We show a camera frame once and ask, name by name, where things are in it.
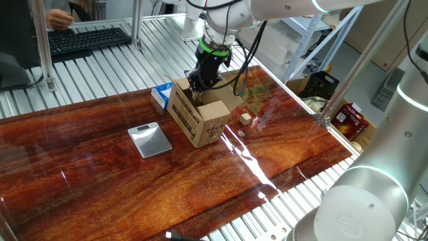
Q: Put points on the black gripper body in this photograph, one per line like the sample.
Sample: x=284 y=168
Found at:
x=210 y=70

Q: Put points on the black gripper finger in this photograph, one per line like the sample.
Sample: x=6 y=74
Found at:
x=209 y=87
x=192 y=83

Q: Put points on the brown cardboard box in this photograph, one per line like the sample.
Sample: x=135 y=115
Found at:
x=197 y=117

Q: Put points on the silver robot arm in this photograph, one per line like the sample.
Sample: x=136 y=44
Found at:
x=368 y=201

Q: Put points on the cardboard storage box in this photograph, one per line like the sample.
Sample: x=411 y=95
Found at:
x=296 y=85

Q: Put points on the red product box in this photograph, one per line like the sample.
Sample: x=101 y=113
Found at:
x=349 y=122

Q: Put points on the person's bare hand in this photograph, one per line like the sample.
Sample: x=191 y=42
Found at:
x=58 y=19

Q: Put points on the blue tissue pack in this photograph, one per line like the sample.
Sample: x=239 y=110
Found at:
x=162 y=95

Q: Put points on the small wooden cube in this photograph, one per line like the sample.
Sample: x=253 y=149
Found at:
x=245 y=118

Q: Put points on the small beige chip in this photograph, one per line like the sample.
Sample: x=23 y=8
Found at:
x=241 y=133

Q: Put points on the silver digital scale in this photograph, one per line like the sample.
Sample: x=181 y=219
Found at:
x=150 y=140

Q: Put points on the white foam block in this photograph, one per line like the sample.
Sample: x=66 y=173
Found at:
x=285 y=56

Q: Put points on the white metal shelf rack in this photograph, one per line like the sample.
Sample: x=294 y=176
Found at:
x=300 y=50

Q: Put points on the black plastic crate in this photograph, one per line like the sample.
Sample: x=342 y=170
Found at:
x=317 y=85

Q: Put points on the olive cloth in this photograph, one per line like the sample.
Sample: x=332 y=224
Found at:
x=316 y=103

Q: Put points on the black keyboard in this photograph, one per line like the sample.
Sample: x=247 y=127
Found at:
x=87 y=40

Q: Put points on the wood grain table mat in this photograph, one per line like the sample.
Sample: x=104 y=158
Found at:
x=133 y=187

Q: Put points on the dark chair backrest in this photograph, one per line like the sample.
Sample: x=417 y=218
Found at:
x=78 y=11

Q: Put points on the grey plastic case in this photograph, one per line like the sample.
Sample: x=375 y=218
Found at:
x=389 y=90

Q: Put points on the black monitor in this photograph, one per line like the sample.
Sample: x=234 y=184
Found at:
x=16 y=33

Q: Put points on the wooden cabinet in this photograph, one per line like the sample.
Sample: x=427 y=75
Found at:
x=396 y=50

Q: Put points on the aluminium frame post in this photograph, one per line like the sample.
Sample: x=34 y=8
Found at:
x=137 y=23
x=41 y=43
x=368 y=53

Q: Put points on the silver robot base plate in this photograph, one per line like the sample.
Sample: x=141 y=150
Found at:
x=274 y=234

